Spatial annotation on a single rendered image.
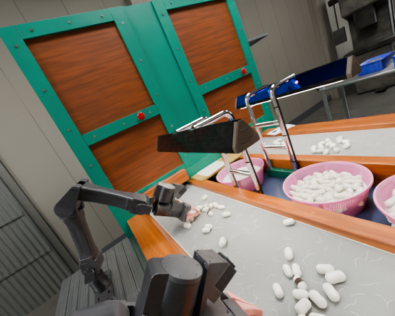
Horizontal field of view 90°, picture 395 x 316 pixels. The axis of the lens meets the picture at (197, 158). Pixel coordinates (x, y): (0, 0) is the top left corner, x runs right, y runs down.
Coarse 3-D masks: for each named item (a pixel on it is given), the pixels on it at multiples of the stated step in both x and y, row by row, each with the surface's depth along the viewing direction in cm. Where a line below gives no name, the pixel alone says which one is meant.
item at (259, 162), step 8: (240, 160) 119; (256, 160) 112; (224, 168) 119; (232, 168) 120; (240, 168) 119; (216, 176) 112; (224, 176) 117; (248, 176) 95; (232, 184) 99; (240, 184) 97
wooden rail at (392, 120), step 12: (336, 120) 114; (348, 120) 107; (360, 120) 101; (372, 120) 95; (384, 120) 90; (264, 132) 153; (288, 132) 130; (300, 132) 123; (312, 132) 117; (324, 132) 111
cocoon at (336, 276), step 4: (328, 272) 42; (332, 272) 41; (336, 272) 41; (340, 272) 41; (328, 276) 41; (332, 276) 41; (336, 276) 40; (340, 276) 40; (344, 276) 40; (328, 280) 41; (332, 280) 40; (336, 280) 40; (340, 280) 40; (344, 280) 40
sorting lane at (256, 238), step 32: (192, 192) 113; (160, 224) 95; (192, 224) 83; (224, 224) 74; (256, 224) 67; (192, 256) 66; (256, 256) 55; (320, 256) 48; (352, 256) 44; (384, 256) 42; (256, 288) 47; (288, 288) 44; (320, 288) 41; (352, 288) 39; (384, 288) 37
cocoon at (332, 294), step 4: (324, 284) 40; (328, 284) 40; (324, 288) 40; (328, 288) 39; (332, 288) 39; (328, 292) 39; (332, 292) 38; (336, 292) 38; (328, 296) 38; (332, 296) 38; (336, 296) 38; (332, 300) 38; (336, 300) 37
